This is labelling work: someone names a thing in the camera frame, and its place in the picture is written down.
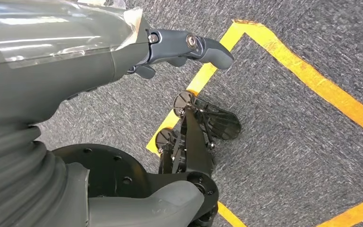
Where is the black robot leg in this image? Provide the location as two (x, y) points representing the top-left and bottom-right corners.
(52, 108), (220, 227)

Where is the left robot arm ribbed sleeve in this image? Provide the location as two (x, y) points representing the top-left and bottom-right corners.
(0, 122), (67, 227)

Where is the black ribbed robot foot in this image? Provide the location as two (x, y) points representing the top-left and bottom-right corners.
(155, 91), (242, 176)

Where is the yellow floor tape square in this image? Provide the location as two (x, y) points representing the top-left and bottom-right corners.
(146, 19), (363, 227)

